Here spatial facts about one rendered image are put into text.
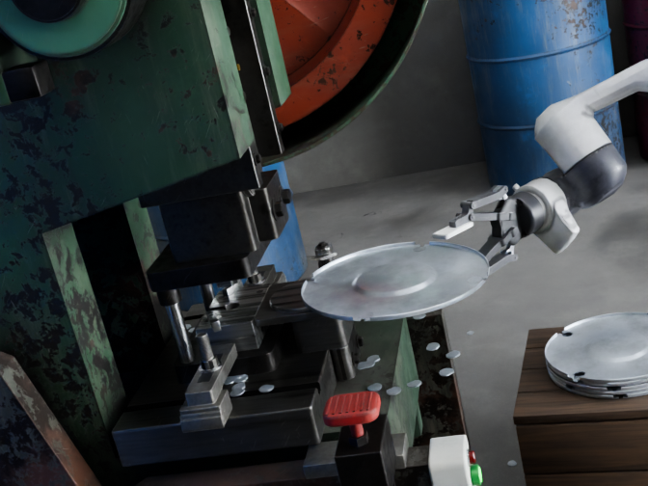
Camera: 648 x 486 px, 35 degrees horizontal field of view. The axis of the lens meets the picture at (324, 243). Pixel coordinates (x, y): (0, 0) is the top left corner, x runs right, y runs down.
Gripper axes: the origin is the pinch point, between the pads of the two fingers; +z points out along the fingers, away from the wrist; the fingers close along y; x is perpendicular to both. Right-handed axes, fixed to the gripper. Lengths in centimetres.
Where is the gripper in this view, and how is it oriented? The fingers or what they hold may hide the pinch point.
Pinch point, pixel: (454, 250)
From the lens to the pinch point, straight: 166.6
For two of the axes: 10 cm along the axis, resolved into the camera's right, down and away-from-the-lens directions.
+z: -7.1, 3.3, -6.2
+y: -1.9, -9.4, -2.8
